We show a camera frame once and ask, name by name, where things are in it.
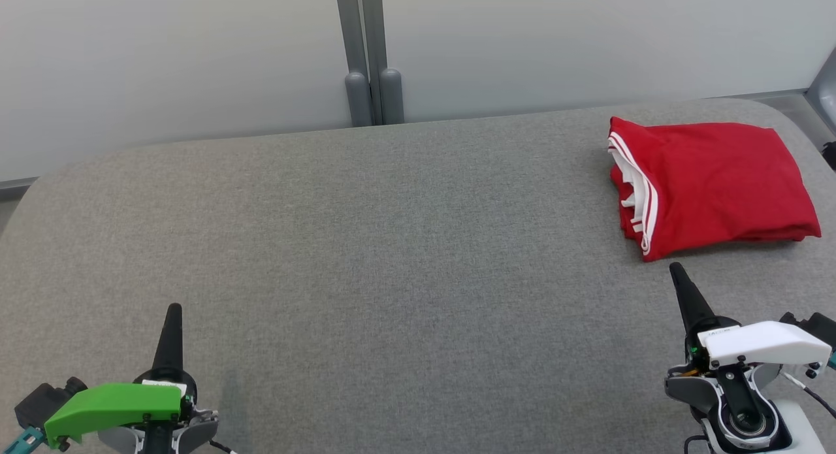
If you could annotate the red basketball jersey white sleeves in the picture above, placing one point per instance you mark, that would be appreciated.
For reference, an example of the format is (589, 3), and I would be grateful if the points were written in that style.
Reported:
(718, 179)

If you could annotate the grey corner partition post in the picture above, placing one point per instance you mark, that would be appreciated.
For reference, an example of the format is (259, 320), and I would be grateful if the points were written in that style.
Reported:
(824, 95)

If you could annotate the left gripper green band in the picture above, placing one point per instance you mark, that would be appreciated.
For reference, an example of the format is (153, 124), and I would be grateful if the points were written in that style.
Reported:
(111, 405)

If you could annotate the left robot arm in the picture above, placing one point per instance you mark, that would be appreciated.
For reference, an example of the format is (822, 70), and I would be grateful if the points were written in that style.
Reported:
(189, 431)

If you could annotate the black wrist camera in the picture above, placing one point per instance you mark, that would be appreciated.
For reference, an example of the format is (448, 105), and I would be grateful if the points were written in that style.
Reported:
(816, 326)
(42, 398)

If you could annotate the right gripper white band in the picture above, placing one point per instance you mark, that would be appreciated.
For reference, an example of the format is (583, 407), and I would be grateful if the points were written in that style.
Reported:
(764, 343)

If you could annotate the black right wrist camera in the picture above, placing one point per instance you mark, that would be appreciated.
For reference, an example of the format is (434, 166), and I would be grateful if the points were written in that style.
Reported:
(816, 326)

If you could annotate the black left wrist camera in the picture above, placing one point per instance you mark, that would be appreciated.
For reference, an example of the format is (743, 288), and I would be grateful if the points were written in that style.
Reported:
(42, 398)

